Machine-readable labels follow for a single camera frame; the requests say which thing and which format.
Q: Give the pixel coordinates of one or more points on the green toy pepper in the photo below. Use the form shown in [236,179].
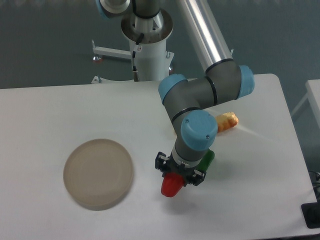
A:
[206,161]

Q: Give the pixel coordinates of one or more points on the orange toy pepper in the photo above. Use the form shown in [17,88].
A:
[226,121]

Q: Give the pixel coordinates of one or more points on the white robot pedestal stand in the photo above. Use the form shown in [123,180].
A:
[150,59]

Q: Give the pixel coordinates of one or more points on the red toy pepper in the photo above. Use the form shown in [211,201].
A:
[171,184]

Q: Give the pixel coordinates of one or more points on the black box at right edge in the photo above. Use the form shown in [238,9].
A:
[311,214]

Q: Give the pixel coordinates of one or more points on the white side table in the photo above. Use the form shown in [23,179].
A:
[310,99]

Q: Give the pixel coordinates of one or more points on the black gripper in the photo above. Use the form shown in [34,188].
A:
[191,175]

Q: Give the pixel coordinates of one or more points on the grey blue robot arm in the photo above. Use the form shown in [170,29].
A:
[186,101]

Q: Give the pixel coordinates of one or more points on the beige round plate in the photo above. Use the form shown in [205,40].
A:
[98,174]

